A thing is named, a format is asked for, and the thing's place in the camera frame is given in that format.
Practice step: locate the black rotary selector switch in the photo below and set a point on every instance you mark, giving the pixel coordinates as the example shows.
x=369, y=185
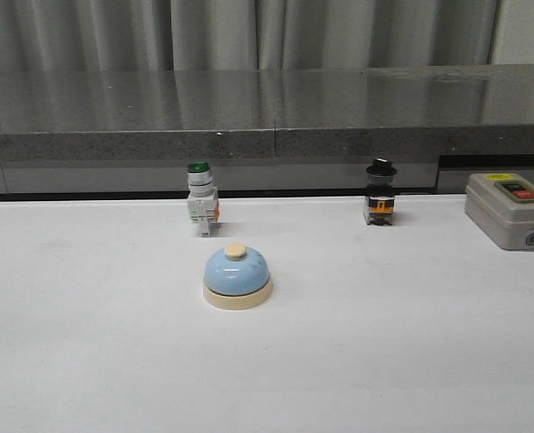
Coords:
x=380, y=198

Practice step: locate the grey power switch box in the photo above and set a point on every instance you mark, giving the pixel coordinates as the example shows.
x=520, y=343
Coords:
x=502, y=205

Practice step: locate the grey pleated curtain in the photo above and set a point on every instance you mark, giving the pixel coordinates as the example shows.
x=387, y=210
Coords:
x=233, y=35

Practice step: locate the blue and cream desk bell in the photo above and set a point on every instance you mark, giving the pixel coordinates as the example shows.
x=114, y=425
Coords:
x=236, y=277

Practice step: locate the grey stone counter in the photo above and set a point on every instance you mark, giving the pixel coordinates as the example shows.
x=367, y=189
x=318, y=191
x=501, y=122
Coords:
x=131, y=134

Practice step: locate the green pushbutton switch white body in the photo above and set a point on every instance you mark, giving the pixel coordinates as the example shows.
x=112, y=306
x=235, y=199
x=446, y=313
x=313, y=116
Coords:
x=202, y=201

